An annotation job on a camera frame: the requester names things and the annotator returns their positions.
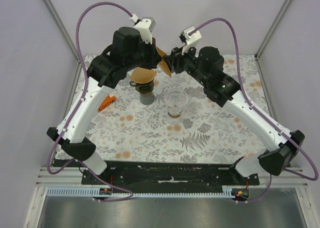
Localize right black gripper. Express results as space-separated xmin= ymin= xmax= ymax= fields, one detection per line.
xmin=163 ymin=41 xmax=210 ymax=87

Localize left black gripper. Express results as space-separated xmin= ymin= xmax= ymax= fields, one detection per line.
xmin=125 ymin=36 xmax=163 ymax=72

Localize brown paper coffee filter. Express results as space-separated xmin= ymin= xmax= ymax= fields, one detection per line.
xmin=130 ymin=67 xmax=157 ymax=84

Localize dark green coffee dripper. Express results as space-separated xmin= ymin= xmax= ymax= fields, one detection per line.
xmin=129 ymin=80 xmax=154 ymax=94

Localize clear glass carafe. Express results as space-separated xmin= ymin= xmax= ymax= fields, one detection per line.
xmin=164 ymin=88 xmax=188 ymax=116

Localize glass cup with brown band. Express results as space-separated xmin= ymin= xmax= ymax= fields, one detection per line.
xmin=167 ymin=107 xmax=183 ymax=126

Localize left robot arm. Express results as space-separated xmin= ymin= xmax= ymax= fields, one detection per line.
xmin=46 ymin=26 xmax=162 ymax=185

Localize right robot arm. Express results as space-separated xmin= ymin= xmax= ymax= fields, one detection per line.
xmin=163 ymin=46 xmax=305 ymax=185

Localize orange coffee filter pack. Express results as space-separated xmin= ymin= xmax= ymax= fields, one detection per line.
xmin=97 ymin=95 xmax=117 ymax=113

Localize floral tablecloth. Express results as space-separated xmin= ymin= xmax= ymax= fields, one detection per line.
xmin=52 ymin=53 xmax=283 ymax=167

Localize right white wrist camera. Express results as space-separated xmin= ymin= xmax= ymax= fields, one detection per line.
xmin=179 ymin=26 xmax=202 ymax=55

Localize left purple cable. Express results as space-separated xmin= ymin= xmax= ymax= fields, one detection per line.
xmin=46 ymin=2 xmax=135 ymax=203

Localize purple cable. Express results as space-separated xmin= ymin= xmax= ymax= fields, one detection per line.
xmin=46 ymin=2 xmax=135 ymax=203
xmin=190 ymin=17 xmax=320 ymax=204

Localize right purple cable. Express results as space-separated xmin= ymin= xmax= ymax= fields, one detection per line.
xmin=190 ymin=17 xmax=320 ymax=204

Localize right aluminium frame post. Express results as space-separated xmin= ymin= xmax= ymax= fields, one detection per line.
xmin=254 ymin=0 xmax=294 ymax=60

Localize aluminium frame post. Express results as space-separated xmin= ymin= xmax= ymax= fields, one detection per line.
xmin=42 ymin=0 xmax=80 ymax=63
xmin=254 ymin=0 xmax=294 ymax=60

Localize left aluminium frame post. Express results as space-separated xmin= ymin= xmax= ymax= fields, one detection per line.
xmin=42 ymin=0 xmax=80 ymax=63

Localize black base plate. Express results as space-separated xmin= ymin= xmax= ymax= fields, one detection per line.
xmin=53 ymin=159 xmax=260 ymax=194

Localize white slotted cable duct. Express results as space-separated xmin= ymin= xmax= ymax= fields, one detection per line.
xmin=46 ymin=184 xmax=251 ymax=198

